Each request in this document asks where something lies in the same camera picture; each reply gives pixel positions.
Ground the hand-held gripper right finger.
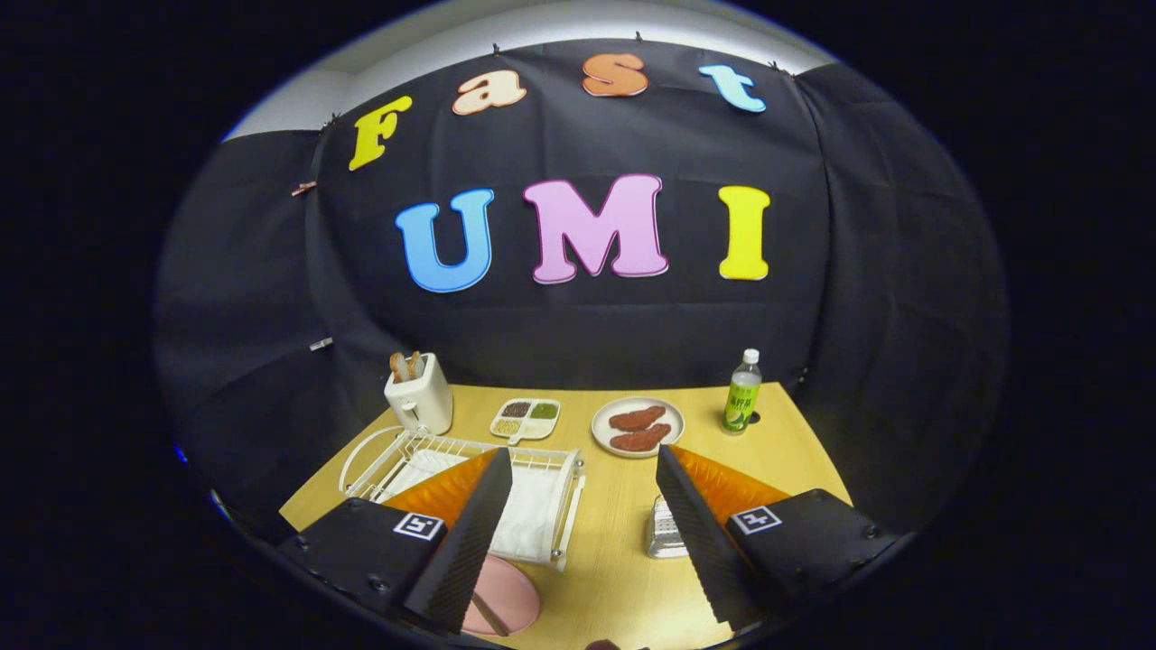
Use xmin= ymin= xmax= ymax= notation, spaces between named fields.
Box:
xmin=656 ymin=443 xmax=903 ymax=631

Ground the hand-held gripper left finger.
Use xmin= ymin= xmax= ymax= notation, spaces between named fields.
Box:
xmin=276 ymin=447 xmax=515 ymax=635

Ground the metal wire basket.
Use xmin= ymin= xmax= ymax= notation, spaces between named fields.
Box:
xmin=645 ymin=494 xmax=691 ymax=560

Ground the pink plate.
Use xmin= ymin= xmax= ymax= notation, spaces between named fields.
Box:
xmin=461 ymin=553 xmax=542 ymax=637

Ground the white wire dish rack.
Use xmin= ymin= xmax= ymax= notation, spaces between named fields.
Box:
xmin=339 ymin=426 xmax=586 ymax=572

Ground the white round plate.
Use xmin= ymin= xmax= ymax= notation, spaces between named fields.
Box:
xmin=591 ymin=396 xmax=685 ymax=460

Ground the white drip mat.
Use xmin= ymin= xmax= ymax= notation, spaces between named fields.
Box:
xmin=384 ymin=449 xmax=565 ymax=561

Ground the reddish brown meat piece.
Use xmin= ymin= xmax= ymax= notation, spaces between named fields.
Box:
xmin=611 ymin=423 xmax=672 ymax=453
xmin=609 ymin=405 xmax=667 ymax=432

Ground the white divided snack tray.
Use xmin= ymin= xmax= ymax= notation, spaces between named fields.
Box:
xmin=489 ymin=398 xmax=562 ymax=445

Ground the white toaster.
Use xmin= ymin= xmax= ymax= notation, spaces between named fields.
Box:
xmin=384 ymin=352 xmax=454 ymax=436

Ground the green label drink bottle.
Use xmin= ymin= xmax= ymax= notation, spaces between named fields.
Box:
xmin=721 ymin=348 xmax=763 ymax=436

